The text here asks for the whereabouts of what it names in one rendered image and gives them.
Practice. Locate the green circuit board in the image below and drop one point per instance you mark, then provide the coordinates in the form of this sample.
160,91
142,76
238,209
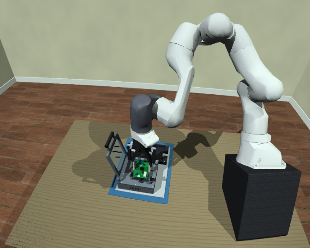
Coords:
141,169

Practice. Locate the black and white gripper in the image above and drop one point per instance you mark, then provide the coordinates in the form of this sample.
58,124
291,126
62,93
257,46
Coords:
140,148

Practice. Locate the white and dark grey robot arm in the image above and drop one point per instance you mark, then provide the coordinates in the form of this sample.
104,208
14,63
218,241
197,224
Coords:
258,86

